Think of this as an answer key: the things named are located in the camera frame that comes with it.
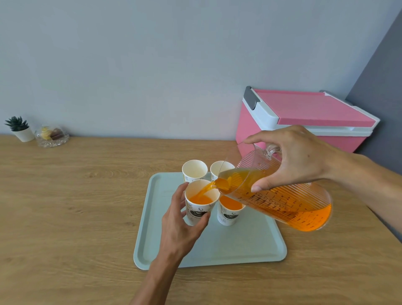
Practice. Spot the person's left hand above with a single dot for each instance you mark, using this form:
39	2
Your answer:
176	235

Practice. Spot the person's right hand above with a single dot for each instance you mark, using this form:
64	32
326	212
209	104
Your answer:
301	157

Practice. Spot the clear plastic measuring jug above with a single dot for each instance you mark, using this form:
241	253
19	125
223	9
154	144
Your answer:
301	194

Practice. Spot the white printed paper cup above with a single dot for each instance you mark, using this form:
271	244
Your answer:
194	169
220	168
196	188
230	216

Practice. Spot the light green plastic tray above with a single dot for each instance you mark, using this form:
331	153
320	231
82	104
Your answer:
245	245

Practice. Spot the person's right forearm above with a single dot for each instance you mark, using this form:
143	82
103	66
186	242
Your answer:
370	182

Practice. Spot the pink cooler box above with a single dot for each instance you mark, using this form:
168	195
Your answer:
314	107

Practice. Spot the glass dish with sweets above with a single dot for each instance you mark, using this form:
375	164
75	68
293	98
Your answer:
51	136

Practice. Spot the small potted plant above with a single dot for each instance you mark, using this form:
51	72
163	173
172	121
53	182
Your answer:
22	132

